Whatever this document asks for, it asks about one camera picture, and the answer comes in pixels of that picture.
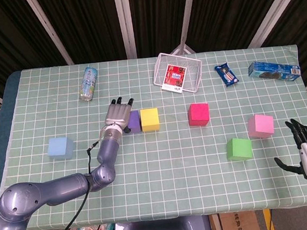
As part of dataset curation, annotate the purple foam cube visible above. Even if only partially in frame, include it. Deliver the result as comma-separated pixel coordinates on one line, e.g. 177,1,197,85
125,110,142,135

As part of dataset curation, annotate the brown cardboard box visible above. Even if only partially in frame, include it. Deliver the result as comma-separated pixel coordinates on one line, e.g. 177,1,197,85
217,209,268,230

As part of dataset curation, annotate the green foam cube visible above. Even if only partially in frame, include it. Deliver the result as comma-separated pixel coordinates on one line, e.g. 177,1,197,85
224,135,254,163

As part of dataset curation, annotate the small blue cookie packet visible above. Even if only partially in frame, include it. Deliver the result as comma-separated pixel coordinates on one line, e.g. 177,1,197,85
214,61,240,89

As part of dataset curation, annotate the yellow bar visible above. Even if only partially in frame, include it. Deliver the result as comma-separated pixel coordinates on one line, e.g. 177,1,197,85
263,208,275,230

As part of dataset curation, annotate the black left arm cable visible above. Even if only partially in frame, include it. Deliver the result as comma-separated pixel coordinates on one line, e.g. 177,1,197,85
34,141,113,230

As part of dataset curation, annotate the pink foam cube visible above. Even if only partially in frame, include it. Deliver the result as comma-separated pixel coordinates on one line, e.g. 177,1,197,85
246,112,276,140

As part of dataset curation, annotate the white metal frame post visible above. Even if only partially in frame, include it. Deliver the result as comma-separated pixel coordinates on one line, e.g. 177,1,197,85
164,0,205,56
25,0,75,69
243,0,307,49
113,0,138,61

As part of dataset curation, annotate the white wire mesh basket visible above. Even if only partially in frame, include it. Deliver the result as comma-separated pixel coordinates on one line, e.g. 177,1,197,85
150,48,206,98

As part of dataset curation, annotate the light blue drink can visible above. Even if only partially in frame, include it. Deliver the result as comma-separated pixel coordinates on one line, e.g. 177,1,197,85
75,66,101,103

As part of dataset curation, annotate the red snack packet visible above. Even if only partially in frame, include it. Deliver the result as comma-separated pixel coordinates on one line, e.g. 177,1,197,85
158,62,189,96

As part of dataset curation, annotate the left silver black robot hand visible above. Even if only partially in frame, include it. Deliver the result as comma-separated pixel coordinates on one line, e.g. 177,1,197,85
96,95,138,138

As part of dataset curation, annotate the red foam cube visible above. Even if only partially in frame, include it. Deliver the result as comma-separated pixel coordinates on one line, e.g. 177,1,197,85
186,102,212,128

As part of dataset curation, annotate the light blue foam cube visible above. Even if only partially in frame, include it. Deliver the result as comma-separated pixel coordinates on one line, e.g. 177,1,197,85
46,135,76,162

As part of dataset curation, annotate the yellow foam cube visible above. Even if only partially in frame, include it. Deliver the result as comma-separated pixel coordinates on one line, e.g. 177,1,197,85
139,108,161,133

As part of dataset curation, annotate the white table leg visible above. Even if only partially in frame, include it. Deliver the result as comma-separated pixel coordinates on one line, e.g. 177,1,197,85
210,213,224,230

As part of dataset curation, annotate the green checked tablecloth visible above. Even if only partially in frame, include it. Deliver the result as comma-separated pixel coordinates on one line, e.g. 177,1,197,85
0,40,307,230

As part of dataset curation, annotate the long blue cookie box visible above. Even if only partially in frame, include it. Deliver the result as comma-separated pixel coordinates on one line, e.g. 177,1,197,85
247,56,303,87

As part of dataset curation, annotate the dark blue table pad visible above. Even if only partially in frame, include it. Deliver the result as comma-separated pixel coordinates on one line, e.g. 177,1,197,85
0,70,34,192

